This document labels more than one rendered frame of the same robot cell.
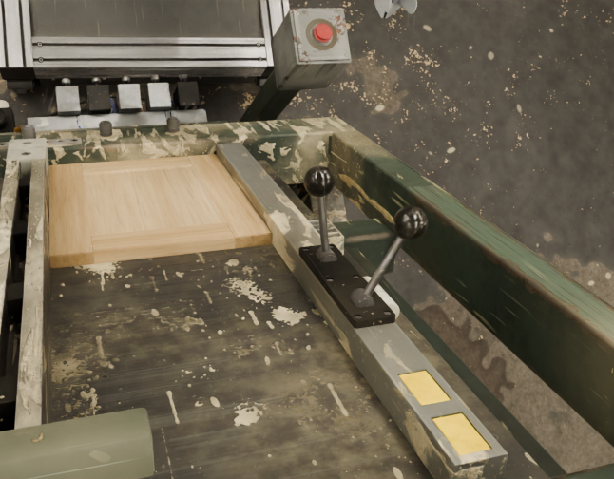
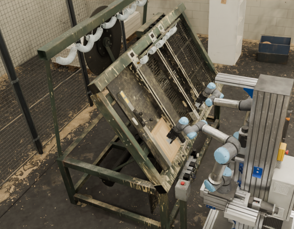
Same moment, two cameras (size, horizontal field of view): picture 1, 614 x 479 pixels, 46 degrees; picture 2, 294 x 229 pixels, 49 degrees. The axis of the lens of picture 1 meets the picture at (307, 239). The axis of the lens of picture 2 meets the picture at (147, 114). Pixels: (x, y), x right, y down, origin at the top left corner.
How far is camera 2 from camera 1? 3.04 m
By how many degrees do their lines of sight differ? 72
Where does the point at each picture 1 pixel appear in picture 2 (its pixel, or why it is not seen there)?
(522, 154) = not seen: outside the picture
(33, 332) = (152, 93)
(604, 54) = not seen: outside the picture
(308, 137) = (164, 176)
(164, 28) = (217, 222)
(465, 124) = not seen: outside the picture
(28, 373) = (148, 87)
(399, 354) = (129, 105)
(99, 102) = (190, 163)
